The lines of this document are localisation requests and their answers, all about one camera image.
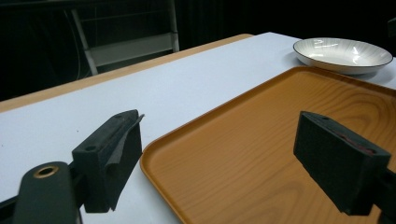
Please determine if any wood-grain brown tray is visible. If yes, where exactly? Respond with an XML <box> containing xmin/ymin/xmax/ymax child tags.
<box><xmin>139</xmin><ymin>65</ymin><xmax>396</xmax><ymax>224</ymax></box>

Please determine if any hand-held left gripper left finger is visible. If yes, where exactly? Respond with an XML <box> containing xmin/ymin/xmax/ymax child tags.
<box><xmin>71</xmin><ymin>108</ymin><xmax>146</xmax><ymax>214</ymax></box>

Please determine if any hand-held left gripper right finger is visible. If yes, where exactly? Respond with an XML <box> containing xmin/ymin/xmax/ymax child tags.
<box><xmin>292</xmin><ymin>110</ymin><xmax>392</xmax><ymax>217</ymax></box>

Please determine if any white ceramic bowl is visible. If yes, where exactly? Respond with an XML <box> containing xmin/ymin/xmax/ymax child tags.
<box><xmin>292</xmin><ymin>37</ymin><xmax>394</xmax><ymax>76</ymax></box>

